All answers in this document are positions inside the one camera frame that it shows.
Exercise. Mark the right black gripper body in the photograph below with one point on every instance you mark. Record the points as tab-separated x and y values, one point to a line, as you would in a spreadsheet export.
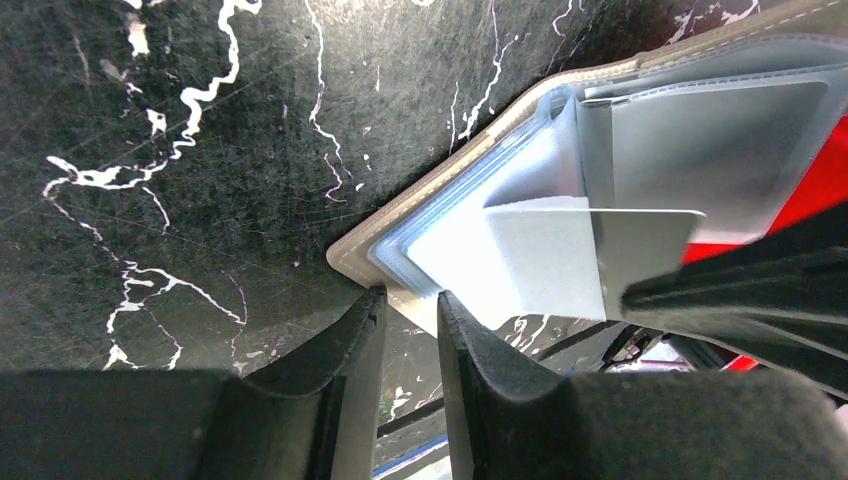
781	300

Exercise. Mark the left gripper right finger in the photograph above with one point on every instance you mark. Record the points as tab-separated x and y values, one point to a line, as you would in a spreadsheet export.
509	417

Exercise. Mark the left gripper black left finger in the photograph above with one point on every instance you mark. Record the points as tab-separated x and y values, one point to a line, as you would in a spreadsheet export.
311	414

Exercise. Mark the red plastic bin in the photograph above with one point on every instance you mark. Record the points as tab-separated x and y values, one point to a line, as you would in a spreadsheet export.
823	186

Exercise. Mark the grey leather card holder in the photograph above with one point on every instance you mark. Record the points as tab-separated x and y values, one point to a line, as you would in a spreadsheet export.
726	123

